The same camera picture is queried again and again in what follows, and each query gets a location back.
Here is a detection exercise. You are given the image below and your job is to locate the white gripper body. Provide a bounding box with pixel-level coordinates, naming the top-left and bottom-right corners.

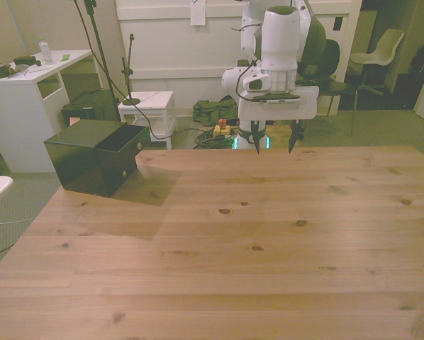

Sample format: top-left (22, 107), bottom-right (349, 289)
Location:
top-left (238, 86), bottom-right (320, 123)

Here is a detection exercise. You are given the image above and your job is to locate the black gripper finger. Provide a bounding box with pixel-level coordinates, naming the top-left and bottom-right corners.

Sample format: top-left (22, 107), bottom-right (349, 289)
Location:
top-left (288, 120), bottom-right (304, 154)
top-left (250, 120), bottom-right (267, 156)

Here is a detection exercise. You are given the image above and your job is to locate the black drawer with brass knob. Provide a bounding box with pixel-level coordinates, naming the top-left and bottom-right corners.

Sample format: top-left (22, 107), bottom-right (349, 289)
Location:
top-left (94, 125), bottom-right (151, 169)
top-left (107, 155), bottom-right (139, 198)

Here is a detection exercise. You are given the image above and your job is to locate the black drawer cabinet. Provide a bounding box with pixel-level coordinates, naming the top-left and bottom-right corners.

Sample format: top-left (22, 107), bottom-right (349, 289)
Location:
top-left (43, 119), bottom-right (151, 198)

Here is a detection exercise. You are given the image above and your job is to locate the yellow emergency stop button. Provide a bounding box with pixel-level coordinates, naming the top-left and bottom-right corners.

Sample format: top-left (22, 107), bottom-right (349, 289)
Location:
top-left (213, 118), bottom-right (233, 137)

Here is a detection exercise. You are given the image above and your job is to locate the green cloth bag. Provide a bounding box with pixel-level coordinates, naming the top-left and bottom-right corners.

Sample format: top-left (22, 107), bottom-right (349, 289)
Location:
top-left (191, 98), bottom-right (240, 126)

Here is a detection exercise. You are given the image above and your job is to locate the black chair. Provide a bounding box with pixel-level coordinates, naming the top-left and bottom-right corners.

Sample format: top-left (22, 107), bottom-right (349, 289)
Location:
top-left (296, 38), bottom-right (359, 137)

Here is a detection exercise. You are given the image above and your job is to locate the white low stool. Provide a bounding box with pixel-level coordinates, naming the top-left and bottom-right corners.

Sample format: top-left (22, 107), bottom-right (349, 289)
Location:
top-left (117, 91), bottom-right (179, 151)

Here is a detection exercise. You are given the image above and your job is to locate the white paper sheet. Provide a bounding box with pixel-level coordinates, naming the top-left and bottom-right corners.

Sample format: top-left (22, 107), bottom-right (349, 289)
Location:
top-left (189, 0), bottom-right (207, 26)

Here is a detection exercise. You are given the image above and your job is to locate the small black desk stand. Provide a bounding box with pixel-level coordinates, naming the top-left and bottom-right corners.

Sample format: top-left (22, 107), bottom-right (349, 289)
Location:
top-left (121, 33), bottom-right (143, 107)

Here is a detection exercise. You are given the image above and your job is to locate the white swivel chair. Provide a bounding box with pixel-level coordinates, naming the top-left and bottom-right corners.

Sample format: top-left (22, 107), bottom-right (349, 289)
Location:
top-left (349, 28), bottom-right (406, 97)

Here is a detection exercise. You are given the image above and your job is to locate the black computer box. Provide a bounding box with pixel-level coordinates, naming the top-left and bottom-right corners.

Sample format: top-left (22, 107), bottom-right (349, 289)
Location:
top-left (60, 89), bottom-right (121, 129)

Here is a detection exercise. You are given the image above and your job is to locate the clear plastic water bottle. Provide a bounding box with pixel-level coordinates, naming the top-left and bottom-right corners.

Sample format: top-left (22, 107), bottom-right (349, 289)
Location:
top-left (38, 36), bottom-right (55, 66)

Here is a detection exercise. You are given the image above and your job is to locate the dark flat pouch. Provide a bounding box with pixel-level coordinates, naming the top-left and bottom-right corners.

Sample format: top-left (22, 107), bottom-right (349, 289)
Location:
top-left (13, 55), bottom-right (43, 68)

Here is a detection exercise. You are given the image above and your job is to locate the white desk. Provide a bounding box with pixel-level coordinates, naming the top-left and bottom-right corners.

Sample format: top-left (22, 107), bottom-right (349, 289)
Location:
top-left (0, 49), bottom-right (104, 174)

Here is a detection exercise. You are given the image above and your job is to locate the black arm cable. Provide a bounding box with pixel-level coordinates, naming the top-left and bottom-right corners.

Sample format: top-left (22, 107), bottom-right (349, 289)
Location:
top-left (234, 22), bottom-right (263, 104)

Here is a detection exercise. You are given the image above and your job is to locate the black floor cable bundle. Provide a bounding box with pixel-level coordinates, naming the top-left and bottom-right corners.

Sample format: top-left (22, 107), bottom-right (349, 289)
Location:
top-left (193, 127), bottom-right (235, 150)

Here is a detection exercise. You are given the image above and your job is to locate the black camera tripod stand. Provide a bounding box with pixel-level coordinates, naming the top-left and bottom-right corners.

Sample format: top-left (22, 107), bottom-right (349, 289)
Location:
top-left (82, 0), bottom-right (121, 122)

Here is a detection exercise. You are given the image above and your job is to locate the black hanging cable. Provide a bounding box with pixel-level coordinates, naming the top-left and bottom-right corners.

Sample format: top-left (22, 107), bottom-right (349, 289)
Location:
top-left (69, 0), bottom-right (215, 141)

